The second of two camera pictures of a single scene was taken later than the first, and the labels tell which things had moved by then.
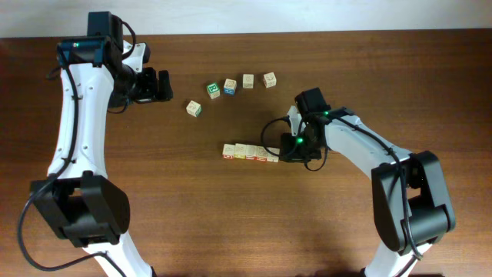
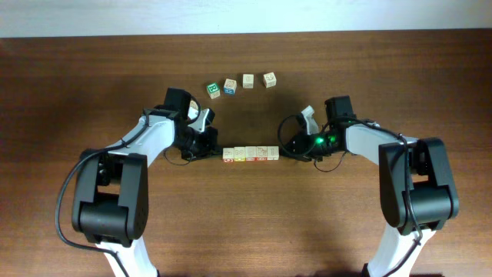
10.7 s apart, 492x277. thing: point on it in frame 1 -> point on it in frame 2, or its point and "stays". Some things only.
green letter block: x=261 y=154 stays
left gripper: x=151 y=93 -> x=209 y=145
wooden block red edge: x=251 y=152 stays
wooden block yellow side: x=240 y=151 stays
